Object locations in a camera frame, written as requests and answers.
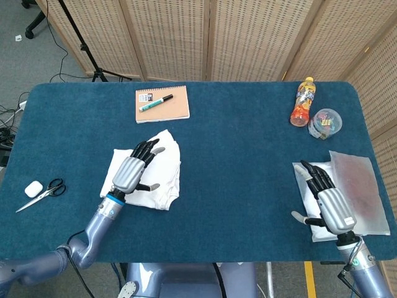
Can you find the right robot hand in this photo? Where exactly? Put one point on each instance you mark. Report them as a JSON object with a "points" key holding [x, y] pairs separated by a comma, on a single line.
{"points": [[336, 211]]}

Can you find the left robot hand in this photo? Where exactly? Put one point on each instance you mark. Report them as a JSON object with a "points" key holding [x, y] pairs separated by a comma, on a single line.
{"points": [[127, 174]]}

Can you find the white t-shirt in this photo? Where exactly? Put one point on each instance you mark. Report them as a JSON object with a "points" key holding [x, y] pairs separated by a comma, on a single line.
{"points": [[164, 183]]}

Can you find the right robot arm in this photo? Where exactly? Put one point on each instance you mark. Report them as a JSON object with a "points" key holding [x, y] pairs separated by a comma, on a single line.
{"points": [[366, 276]]}

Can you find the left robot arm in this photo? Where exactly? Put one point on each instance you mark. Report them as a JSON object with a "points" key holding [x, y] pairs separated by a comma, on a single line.
{"points": [[96, 223]]}

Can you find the green white marker pen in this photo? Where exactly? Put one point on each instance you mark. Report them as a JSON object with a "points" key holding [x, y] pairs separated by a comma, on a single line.
{"points": [[153, 104]]}

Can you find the white garment in clear bag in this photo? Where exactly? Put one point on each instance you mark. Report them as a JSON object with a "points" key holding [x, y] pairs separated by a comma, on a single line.
{"points": [[310, 201]]}

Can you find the frosted plastic bag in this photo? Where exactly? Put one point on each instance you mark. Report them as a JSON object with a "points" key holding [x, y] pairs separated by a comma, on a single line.
{"points": [[366, 186]]}

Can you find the yellow floor tape strip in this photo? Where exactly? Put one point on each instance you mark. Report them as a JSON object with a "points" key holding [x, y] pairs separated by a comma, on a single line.
{"points": [[309, 279]]}

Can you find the brown spiral notebook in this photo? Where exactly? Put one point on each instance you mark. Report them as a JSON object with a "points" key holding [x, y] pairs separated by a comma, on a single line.
{"points": [[173, 108]]}

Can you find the clear jar of coloured clips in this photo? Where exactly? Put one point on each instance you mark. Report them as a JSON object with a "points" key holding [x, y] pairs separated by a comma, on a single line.
{"points": [[325, 124]]}

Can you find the white earbuds case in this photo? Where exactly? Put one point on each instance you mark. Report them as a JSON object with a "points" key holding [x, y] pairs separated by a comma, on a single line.
{"points": [[33, 188]]}

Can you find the white pole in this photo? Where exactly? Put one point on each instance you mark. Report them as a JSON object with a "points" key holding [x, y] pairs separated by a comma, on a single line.
{"points": [[270, 279]]}

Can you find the blue carpet table cover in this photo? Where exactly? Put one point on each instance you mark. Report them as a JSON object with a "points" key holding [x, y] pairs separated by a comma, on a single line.
{"points": [[232, 155]]}

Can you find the orange drink bottle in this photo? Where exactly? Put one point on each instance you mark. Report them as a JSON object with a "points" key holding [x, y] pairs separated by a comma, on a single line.
{"points": [[302, 108]]}

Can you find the blue-grey robot torso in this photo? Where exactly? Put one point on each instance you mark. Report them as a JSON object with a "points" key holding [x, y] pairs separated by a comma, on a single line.
{"points": [[186, 282]]}

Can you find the white power strip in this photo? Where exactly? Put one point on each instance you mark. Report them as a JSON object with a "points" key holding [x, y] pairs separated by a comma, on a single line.
{"points": [[23, 105]]}

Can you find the black tripod stand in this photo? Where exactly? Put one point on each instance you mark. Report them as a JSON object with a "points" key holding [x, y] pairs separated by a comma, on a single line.
{"points": [[83, 48]]}

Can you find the wicker folding screen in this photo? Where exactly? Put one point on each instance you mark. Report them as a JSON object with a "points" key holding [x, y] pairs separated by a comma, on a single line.
{"points": [[170, 37]]}

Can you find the black office chair base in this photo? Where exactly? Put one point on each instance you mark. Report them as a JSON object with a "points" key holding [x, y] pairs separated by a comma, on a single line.
{"points": [[31, 31]]}

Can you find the silver metal bracket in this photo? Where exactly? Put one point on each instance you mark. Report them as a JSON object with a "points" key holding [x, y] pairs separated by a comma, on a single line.
{"points": [[127, 289]]}

